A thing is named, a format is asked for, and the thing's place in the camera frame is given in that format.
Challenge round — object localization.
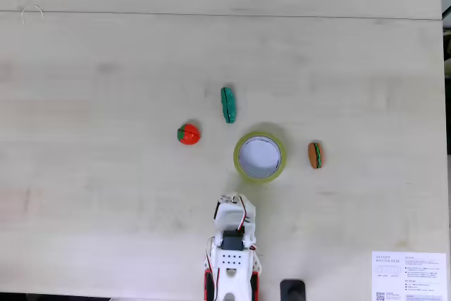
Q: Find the red white black servo cable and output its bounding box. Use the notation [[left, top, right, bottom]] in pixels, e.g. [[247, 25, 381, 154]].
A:
[[230, 195, 248, 233]]

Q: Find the yellowish packing tape roll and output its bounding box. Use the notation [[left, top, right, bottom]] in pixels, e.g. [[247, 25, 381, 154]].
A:
[[233, 130, 287, 185]]

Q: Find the green toy cucumber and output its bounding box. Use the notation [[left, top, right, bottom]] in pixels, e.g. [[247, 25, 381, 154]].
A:
[[220, 86, 237, 125]]

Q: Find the thin white wire loop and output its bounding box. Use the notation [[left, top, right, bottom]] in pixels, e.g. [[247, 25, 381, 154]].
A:
[[20, 4, 45, 24]]

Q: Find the white printed paper sheet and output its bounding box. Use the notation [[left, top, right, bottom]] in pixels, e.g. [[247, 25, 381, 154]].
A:
[[371, 251, 445, 301]]

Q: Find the red toy strawberry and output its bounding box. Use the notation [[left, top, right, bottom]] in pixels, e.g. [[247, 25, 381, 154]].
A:
[[176, 123, 202, 147]]

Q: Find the toy hamburger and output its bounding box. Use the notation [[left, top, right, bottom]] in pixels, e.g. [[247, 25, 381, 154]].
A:
[[307, 141, 324, 170]]

